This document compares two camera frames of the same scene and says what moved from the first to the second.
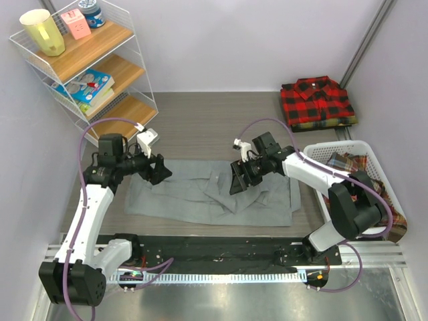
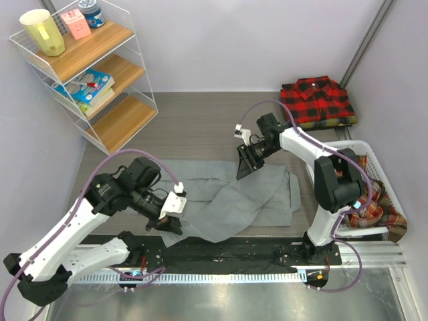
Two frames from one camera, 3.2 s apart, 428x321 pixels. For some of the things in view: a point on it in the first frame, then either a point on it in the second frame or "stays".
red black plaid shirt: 314,99 stays
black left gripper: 160,172 → 166,223
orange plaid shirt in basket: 392,223 stays
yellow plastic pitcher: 41,27 stays
